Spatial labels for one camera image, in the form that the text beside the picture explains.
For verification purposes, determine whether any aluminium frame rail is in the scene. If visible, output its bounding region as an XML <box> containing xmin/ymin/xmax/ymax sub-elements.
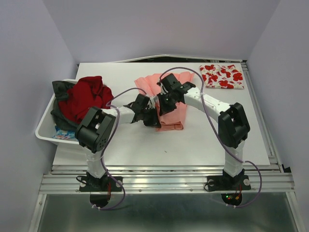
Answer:
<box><xmin>39</xmin><ymin>164</ymin><xmax>295</xmax><ymax>194</ymax></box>

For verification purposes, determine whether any red poppy print skirt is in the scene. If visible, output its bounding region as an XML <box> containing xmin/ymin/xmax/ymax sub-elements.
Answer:
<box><xmin>199</xmin><ymin>64</ymin><xmax>244</xmax><ymax>89</ymax></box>

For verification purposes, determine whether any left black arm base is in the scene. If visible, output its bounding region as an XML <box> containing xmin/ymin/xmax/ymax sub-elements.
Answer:
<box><xmin>76</xmin><ymin>175</ymin><xmax>123</xmax><ymax>192</ymax></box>

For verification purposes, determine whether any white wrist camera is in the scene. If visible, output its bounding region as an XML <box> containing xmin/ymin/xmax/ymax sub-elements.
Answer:
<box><xmin>148</xmin><ymin>96</ymin><xmax>158</xmax><ymax>109</ymax></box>
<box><xmin>157</xmin><ymin>82</ymin><xmax>168</xmax><ymax>96</ymax></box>

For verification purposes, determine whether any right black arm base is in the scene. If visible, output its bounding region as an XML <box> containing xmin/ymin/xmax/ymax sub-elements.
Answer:
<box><xmin>206</xmin><ymin>175</ymin><xmax>251</xmax><ymax>192</ymax></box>

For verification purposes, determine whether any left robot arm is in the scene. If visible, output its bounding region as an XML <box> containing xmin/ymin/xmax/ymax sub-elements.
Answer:
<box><xmin>75</xmin><ymin>94</ymin><xmax>161</xmax><ymax>190</ymax></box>

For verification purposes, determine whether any light blue garment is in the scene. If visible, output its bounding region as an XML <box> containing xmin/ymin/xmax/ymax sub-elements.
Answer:
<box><xmin>53</xmin><ymin>126</ymin><xmax>78</xmax><ymax>142</ymax></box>

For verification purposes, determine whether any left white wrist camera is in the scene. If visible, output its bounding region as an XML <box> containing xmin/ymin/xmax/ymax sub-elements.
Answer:
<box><xmin>148</xmin><ymin>96</ymin><xmax>158</xmax><ymax>109</ymax></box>

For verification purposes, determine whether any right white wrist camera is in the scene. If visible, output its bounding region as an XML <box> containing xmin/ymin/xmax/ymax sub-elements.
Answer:
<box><xmin>157</xmin><ymin>82</ymin><xmax>168</xmax><ymax>96</ymax></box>

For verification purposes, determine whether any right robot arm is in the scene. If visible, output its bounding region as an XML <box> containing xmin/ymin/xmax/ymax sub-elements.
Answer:
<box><xmin>157</xmin><ymin>74</ymin><xmax>250</xmax><ymax>189</ymax></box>

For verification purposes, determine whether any pink skirt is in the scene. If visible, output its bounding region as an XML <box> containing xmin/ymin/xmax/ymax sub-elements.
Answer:
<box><xmin>134</xmin><ymin>72</ymin><xmax>195</xmax><ymax>132</ymax></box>

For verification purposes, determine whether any dark red skirt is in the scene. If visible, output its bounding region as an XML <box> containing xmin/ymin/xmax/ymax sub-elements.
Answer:
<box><xmin>59</xmin><ymin>76</ymin><xmax>113</xmax><ymax>124</ymax></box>

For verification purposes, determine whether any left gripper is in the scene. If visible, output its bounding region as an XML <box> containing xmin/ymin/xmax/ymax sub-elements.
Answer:
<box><xmin>140</xmin><ymin>106</ymin><xmax>161</xmax><ymax>128</ymax></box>

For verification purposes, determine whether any dark green garment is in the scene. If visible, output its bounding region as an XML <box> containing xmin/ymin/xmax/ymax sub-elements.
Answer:
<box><xmin>51</xmin><ymin>81</ymin><xmax>79</xmax><ymax>132</ymax></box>

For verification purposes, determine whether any white plastic bin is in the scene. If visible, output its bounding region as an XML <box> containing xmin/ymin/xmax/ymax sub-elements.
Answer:
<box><xmin>35</xmin><ymin>79</ymin><xmax>78</xmax><ymax>144</ymax></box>

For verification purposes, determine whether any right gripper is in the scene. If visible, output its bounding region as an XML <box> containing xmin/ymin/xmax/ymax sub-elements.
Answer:
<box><xmin>156</xmin><ymin>91</ymin><xmax>176</xmax><ymax>116</ymax></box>

